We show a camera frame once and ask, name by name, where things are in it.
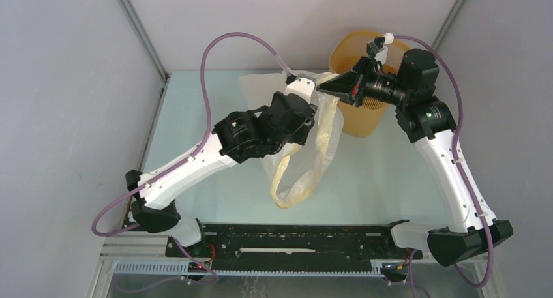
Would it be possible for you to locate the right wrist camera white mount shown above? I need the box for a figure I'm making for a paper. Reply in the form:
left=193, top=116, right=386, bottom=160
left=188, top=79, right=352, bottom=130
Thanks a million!
left=366, top=33, right=395, bottom=64

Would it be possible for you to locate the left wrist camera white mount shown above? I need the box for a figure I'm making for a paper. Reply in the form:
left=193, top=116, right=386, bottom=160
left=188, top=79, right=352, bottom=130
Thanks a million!
left=284, top=73, right=323, bottom=106

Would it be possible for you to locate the aluminium corner post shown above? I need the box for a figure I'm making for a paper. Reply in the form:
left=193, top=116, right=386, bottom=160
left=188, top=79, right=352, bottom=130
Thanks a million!
left=117, top=0, right=169, bottom=82
left=432, top=0, right=468, bottom=50

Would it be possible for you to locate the white slotted cable duct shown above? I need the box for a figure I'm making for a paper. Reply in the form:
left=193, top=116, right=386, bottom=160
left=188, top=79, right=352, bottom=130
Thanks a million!
left=113, top=260, right=392, bottom=277

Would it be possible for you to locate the translucent white yellow trash bag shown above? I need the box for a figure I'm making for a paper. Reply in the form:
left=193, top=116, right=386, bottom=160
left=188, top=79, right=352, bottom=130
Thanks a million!
left=239, top=72, right=344, bottom=209

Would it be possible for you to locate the right aluminium corner post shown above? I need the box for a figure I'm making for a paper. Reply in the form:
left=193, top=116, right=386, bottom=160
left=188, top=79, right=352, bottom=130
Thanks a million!
left=432, top=0, right=468, bottom=50

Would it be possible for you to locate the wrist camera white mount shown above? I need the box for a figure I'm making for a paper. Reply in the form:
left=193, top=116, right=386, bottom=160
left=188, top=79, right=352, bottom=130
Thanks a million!
left=284, top=73, right=323, bottom=106
left=366, top=33, right=395, bottom=64

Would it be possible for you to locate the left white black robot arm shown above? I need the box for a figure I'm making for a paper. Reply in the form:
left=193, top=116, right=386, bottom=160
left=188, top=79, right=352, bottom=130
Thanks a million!
left=126, top=92, right=318, bottom=257

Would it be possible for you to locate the orange plastic trash bin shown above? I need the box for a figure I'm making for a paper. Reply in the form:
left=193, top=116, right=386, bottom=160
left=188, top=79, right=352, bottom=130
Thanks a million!
left=329, top=30, right=409, bottom=138

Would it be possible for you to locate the left aluminium corner post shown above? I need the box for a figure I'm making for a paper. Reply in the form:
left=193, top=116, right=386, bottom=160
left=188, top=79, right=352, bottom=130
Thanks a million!
left=117, top=0, right=169, bottom=82

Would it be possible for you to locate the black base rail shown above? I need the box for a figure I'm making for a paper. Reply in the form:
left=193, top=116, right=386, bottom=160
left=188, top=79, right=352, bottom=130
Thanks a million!
left=186, top=224, right=410, bottom=272

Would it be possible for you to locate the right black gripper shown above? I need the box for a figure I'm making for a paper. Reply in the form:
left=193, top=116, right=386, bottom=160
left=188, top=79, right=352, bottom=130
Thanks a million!
left=318, top=55, right=411, bottom=108

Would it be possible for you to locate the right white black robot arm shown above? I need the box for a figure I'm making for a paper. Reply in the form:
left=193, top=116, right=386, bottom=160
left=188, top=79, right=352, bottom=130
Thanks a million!
left=318, top=49, right=514, bottom=267

